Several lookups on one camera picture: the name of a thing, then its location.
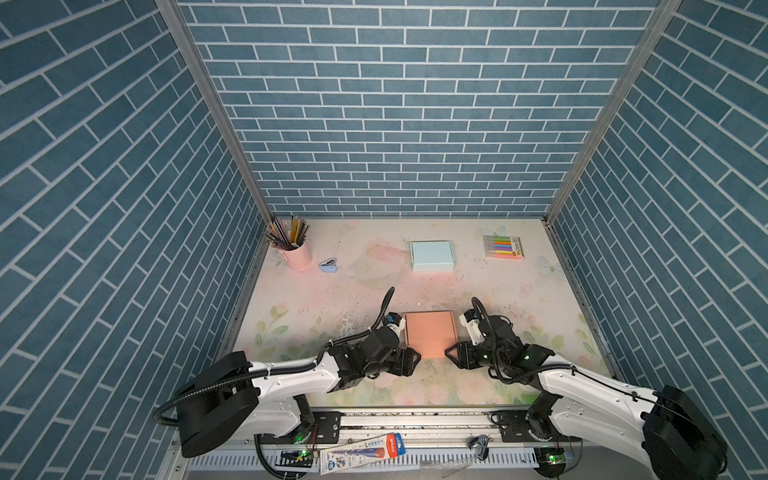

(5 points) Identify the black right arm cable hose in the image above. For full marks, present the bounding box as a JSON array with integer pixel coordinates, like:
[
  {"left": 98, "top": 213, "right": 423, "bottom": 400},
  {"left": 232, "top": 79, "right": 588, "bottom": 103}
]
[{"left": 470, "top": 296, "right": 577, "bottom": 385}]

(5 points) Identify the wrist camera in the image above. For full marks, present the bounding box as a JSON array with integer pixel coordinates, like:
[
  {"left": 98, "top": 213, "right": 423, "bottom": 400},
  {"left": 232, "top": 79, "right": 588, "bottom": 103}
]
[
  {"left": 459, "top": 310, "right": 485, "bottom": 346},
  {"left": 383, "top": 312, "right": 407, "bottom": 347}
]

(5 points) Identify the light blue small stapler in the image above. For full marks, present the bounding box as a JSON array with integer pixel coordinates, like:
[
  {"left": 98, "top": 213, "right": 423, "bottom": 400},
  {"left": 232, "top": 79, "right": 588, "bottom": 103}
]
[{"left": 319, "top": 258, "right": 338, "bottom": 273}]

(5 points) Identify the aluminium corner post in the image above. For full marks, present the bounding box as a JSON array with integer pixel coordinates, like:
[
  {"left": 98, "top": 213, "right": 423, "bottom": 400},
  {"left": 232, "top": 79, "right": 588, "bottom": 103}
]
[
  {"left": 543, "top": 0, "right": 682, "bottom": 228},
  {"left": 156, "top": 0, "right": 273, "bottom": 222}
]

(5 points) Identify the clear box of markers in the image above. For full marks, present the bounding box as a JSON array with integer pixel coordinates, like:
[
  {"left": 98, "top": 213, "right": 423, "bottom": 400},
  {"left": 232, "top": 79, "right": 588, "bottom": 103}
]
[{"left": 483, "top": 235, "right": 525, "bottom": 260}]

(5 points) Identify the pink paper box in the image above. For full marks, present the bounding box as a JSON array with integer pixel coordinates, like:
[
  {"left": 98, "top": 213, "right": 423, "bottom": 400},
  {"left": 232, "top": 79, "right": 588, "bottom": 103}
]
[{"left": 404, "top": 311, "right": 458, "bottom": 359}]

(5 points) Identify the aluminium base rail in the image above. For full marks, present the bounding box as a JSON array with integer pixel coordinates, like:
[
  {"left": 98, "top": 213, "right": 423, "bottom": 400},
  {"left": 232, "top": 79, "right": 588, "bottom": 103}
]
[{"left": 161, "top": 407, "right": 685, "bottom": 480}]

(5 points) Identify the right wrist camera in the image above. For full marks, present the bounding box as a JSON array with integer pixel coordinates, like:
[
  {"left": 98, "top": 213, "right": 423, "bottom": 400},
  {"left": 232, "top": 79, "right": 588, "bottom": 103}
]
[{"left": 459, "top": 310, "right": 485, "bottom": 346}]

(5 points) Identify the small metal clip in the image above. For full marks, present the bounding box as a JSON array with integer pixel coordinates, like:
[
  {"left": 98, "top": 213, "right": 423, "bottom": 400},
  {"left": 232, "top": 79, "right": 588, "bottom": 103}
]
[{"left": 467, "top": 435, "right": 490, "bottom": 462}]

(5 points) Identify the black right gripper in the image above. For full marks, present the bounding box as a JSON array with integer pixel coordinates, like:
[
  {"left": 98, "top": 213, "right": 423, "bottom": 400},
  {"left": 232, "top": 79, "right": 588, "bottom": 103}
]
[{"left": 441, "top": 339, "right": 508, "bottom": 370}]

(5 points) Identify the blue red white packet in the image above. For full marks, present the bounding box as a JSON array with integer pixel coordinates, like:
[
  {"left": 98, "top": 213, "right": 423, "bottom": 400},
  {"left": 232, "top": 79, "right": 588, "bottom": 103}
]
[{"left": 319, "top": 433, "right": 406, "bottom": 475}]

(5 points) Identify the bundle of coloured pencils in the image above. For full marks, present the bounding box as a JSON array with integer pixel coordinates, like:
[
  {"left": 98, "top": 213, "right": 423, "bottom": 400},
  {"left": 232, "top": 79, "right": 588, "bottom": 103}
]
[{"left": 265, "top": 216, "right": 309, "bottom": 251}]

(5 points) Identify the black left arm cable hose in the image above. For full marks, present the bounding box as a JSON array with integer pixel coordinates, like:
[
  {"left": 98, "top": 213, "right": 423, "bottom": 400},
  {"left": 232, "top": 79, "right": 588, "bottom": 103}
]
[{"left": 152, "top": 286, "right": 397, "bottom": 427}]

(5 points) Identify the light teal paper box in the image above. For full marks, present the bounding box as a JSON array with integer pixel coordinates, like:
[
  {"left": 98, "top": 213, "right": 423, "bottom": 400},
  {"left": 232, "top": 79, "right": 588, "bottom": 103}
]
[{"left": 410, "top": 240, "right": 455, "bottom": 272}]

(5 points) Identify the aluminium left corner post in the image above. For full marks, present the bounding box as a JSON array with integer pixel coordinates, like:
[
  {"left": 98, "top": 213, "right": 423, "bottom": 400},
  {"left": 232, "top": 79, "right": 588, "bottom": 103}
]
[{"left": 156, "top": 0, "right": 273, "bottom": 222}]

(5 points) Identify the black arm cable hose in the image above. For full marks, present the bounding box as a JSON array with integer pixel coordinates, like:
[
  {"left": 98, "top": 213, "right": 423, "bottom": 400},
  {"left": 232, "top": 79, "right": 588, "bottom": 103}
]
[
  {"left": 152, "top": 286, "right": 397, "bottom": 427},
  {"left": 470, "top": 296, "right": 577, "bottom": 385}
]

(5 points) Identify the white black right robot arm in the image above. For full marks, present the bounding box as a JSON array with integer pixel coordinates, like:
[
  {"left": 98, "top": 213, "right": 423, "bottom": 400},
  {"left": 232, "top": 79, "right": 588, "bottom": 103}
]
[{"left": 445, "top": 310, "right": 728, "bottom": 479}]

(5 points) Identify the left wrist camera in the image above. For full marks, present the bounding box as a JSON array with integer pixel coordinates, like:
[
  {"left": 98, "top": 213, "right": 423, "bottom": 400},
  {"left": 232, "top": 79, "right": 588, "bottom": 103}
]
[{"left": 383, "top": 312, "right": 407, "bottom": 347}]

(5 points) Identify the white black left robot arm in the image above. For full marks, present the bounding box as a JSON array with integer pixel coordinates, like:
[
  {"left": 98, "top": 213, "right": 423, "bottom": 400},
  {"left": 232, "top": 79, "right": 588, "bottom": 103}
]
[{"left": 153, "top": 325, "right": 421, "bottom": 458}]

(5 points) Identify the aluminium right corner post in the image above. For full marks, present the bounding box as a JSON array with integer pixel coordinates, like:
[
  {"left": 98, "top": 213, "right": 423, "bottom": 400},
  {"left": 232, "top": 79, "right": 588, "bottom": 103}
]
[{"left": 543, "top": 0, "right": 682, "bottom": 228}]

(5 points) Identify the pink metal pencil bucket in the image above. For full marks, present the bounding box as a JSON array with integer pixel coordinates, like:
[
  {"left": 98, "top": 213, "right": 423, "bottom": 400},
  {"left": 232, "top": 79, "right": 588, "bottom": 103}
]
[{"left": 277, "top": 240, "right": 313, "bottom": 271}]

